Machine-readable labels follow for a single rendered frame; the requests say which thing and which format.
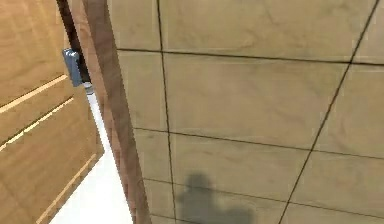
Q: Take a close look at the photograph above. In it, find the grey metal door hinge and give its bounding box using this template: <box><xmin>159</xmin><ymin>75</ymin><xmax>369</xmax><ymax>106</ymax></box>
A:
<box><xmin>62</xmin><ymin>48</ymin><xmax>84</xmax><ymax>88</ymax></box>

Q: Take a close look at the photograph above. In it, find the brown wooden room door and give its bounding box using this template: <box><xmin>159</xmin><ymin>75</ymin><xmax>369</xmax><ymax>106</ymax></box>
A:
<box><xmin>0</xmin><ymin>0</ymin><xmax>105</xmax><ymax>224</ymax></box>

